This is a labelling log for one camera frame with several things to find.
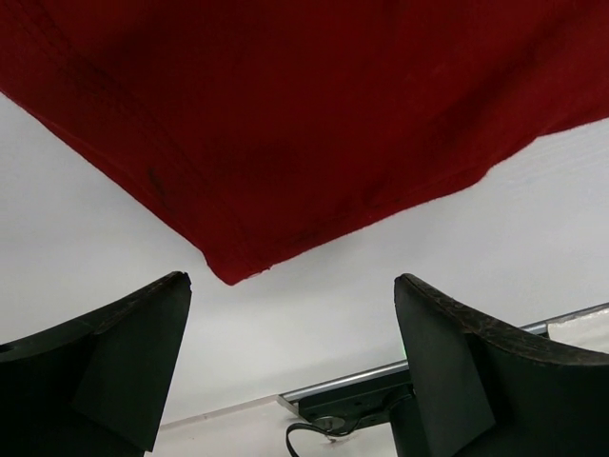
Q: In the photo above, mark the red t shirt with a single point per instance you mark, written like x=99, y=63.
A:
x=261, y=129

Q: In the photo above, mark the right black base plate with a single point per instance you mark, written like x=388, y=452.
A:
x=340, y=412

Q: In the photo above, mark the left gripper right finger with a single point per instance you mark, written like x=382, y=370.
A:
x=483, y=387

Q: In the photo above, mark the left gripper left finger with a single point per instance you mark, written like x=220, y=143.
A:
x=96, y=385

